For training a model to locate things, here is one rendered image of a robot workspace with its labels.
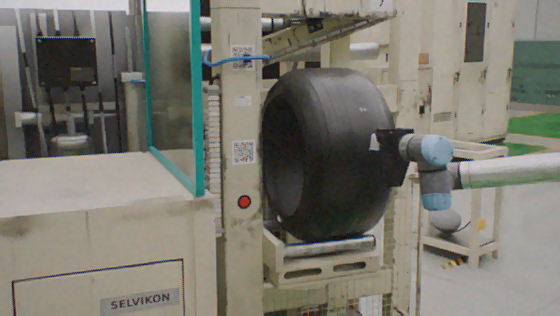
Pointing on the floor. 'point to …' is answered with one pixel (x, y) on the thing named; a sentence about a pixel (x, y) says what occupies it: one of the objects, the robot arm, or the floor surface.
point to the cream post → (233, 245)
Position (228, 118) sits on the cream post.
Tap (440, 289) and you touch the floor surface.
